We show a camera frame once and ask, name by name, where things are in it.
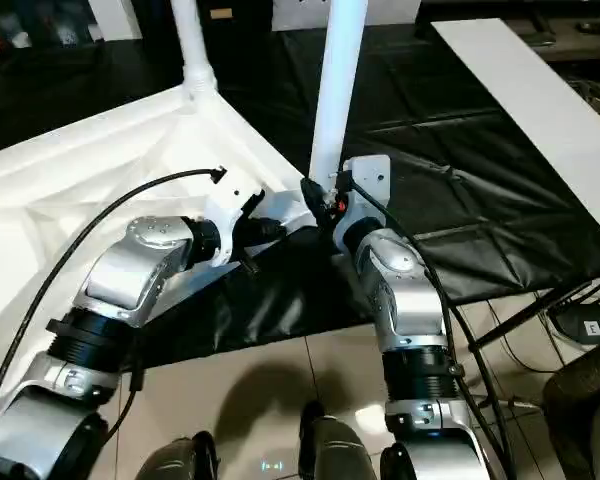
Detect black power adapter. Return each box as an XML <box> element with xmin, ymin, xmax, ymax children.
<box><xmin>548</xmin><ymin>303</ymin><xmax>600</xmax><ymax>347</ymax></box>

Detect black robot foot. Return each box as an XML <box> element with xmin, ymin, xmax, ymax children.
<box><xmin>134</xmin><ymin>431</ymin><xmax>221</xmax><ymax>480</ymax></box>
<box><xmin>297</xmin><ymin>401</ymin><xmax>377</xmax><ymax>480</ymax></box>

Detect black metal table leg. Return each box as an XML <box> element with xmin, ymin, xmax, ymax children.
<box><xmin>468</xmin><ymin>282</ymin><xmax>600</xmax><ymax>353</ymax></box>

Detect white flat board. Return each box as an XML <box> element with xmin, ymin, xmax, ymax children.
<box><xmin>430</xmin><ymin>17</ymin><xmax>600</xmax><ymax>249</ymax></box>

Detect loose grey floor cables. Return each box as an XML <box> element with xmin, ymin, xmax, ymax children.
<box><xmin>480</xmin><ymin>290</ymin><xmax>600</xmax><ymax>411</ymax></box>

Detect white plastic table leg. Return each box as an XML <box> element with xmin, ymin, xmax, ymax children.
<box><xmin>307</xmin><ymin>0</ymin><xmax>370</xmax><ymax>193</ymax></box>
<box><xmin>169</xmin><ymin>0</ymin><xmax>221</xmax><ymax>99</ymax></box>

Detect white cabinet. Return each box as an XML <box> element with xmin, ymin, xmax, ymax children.
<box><xmin>0</xmin><ymin>0</ymin><xmax>143</xmax><ymax>53</ymax></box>

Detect white plastic table top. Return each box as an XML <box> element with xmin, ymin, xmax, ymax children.
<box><xmin>0</xmin><ymin>84</ymin><xmax>327</xmax><ymax>403</ymax></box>

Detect dark round floor object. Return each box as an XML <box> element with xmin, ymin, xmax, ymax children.
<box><xmin>542</xmin><ymin>344</ymin><xmax>600</xmax><ymax>480</ymax></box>

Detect black left robot foot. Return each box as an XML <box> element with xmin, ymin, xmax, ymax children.
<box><xmin>134</xmin><ymin>431</ymin><xmax>221</xmax><ymax>480</ymax></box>

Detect black right robot foot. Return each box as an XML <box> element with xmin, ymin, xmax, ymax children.
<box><xmin>297</xmin><ymin>401</ymin><xmax>377</xmax><ymax>480</ymax></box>

